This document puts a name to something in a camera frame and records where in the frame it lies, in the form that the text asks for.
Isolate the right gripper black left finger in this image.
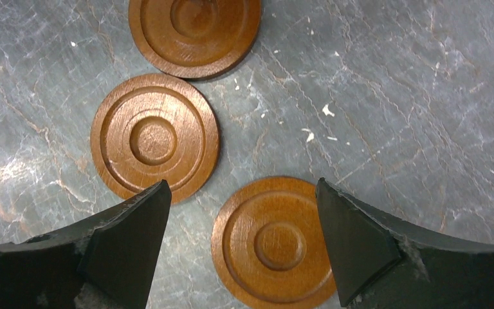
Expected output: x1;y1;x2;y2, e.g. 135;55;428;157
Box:
0;180;172;308

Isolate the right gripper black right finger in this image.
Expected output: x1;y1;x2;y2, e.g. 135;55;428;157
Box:
316;178;494;308

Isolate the brown grooved wooden coaster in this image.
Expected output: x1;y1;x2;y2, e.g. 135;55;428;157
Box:
211;176;336;308
90;73;221;204
128;0;262;79

